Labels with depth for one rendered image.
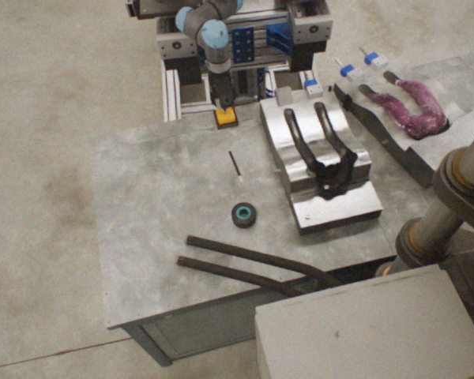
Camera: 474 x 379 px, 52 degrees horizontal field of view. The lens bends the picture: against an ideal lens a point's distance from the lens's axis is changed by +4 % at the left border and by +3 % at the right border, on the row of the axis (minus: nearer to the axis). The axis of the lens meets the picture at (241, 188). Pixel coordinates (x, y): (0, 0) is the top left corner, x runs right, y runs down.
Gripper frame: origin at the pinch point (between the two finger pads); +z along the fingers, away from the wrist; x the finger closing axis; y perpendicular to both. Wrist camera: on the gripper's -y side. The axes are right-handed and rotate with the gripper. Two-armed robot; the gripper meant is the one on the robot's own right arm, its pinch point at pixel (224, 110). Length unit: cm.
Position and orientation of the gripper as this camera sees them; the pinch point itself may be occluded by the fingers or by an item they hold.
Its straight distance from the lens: 172.7
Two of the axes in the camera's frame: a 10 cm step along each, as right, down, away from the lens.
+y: -2.4, -8.4, 5.0
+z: 0.4, 5.0, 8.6
